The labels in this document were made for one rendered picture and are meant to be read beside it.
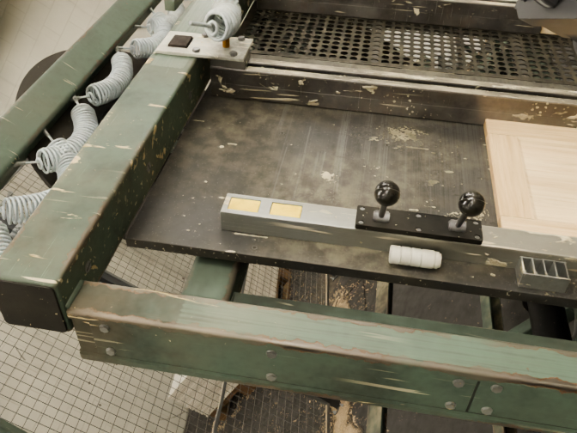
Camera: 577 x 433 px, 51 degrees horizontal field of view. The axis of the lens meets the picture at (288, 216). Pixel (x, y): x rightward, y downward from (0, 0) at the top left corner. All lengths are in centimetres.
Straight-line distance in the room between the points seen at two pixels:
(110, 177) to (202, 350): 32
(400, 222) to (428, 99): 41
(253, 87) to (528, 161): 58
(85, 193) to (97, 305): 19
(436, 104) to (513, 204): 31
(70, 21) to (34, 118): 541
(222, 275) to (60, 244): 26
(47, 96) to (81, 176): 80
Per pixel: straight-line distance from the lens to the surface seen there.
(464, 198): 88
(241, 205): 100
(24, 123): 169
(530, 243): 102
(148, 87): 122
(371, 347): 80
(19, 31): 736
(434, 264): 97
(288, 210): 99
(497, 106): 134
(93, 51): 201
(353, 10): 177
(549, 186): 120
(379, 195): 87
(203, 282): 98
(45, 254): 88
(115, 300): 86
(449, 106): 133
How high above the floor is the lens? 186
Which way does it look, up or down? 15 degrees down
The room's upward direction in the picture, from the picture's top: 58 degrees counter-clockwise
